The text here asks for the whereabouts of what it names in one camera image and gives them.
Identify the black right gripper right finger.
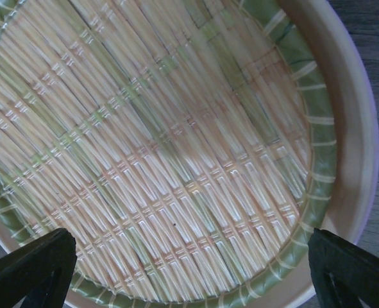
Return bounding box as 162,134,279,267
308,228,379,307

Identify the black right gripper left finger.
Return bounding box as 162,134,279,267
0,228,77,307

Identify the woven bamboo tray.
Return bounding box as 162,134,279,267
0,0,337,308

